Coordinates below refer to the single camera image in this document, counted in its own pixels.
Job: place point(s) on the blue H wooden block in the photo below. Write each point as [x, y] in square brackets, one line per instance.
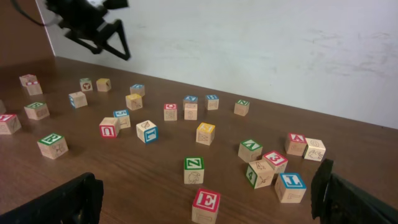
[211, 102]

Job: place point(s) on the blue X wooden block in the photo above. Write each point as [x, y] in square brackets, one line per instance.
[190, 99]

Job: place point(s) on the blue D wooden block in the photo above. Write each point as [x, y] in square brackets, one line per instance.
[138, 89]

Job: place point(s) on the red 3 wooden block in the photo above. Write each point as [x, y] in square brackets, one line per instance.
[276, 160]

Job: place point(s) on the blue 5 wooden block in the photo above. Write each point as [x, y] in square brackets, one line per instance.
[123, 117]

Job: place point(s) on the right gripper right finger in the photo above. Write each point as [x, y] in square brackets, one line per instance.
[335, 200]

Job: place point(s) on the yellow S wooden block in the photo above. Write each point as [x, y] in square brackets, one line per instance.
[134, 101]

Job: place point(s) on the green N wooden block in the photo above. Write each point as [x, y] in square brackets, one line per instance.
[241, 107]

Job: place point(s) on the red Q wooden block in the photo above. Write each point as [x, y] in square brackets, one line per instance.
[170, 112]

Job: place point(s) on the plain block beside A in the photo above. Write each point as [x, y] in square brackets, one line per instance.
[315, 149]

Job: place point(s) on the green 4 wooden block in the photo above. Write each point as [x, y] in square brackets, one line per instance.
[259, 174]

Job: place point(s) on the green B wooden block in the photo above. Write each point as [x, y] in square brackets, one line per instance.
[37, 110]

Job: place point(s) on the red E wooden block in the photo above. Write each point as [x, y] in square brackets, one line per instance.
[205, 206]

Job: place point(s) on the green Z wooden block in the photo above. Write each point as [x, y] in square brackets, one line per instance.
[194, 170]

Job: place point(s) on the plain top blue-sided block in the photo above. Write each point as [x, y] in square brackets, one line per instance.
[78, 99]

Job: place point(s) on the plain top block by X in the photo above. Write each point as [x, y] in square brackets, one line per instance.
[190, 111]

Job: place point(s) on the green J wooden block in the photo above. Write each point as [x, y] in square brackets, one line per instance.
[86, 84]

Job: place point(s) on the red L wooden block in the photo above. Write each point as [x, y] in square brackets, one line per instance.
[34, 88]

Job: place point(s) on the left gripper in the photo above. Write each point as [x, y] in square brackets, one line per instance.
[81, 14]

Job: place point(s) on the red 6 wooden block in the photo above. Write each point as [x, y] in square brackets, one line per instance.
[27, 78]

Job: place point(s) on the red A wooden block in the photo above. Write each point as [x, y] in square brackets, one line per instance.
[295, 144]

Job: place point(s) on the leaf picture blue-sided block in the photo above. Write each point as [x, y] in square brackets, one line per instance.
[147, 131]

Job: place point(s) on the red U wooden block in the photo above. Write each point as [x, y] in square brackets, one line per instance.
[109, 127]

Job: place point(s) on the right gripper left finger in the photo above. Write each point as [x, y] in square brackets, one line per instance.
[76, 201]

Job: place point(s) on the yellow top wooden block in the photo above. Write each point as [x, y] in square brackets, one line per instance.
[103, 84]

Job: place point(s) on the red Y wooden block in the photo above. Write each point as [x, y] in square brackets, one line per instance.
[9, 124]

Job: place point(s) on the green R wooden block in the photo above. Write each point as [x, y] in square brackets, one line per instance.
[53, 146]

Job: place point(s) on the green V wooden block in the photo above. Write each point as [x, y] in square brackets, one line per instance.
[249, 150]

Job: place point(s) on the blue I wooden block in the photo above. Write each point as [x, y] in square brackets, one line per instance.
[290, 188]

